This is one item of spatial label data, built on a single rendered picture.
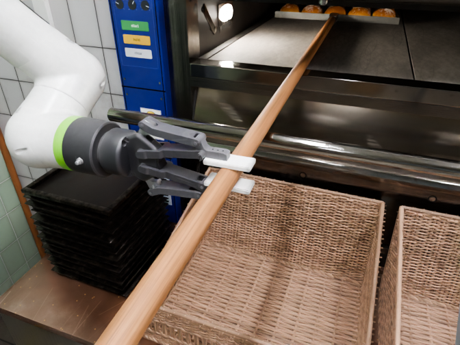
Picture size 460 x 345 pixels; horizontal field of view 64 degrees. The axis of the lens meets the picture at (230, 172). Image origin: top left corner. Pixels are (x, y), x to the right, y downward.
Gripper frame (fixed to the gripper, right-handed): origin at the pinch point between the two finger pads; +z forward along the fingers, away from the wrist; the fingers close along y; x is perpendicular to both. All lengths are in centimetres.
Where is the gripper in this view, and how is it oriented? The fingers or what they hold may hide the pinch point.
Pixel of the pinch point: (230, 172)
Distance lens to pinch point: 53.5
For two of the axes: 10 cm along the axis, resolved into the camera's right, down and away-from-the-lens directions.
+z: 9.4, 1.8, -2.9
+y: 0.0, 8.5, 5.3
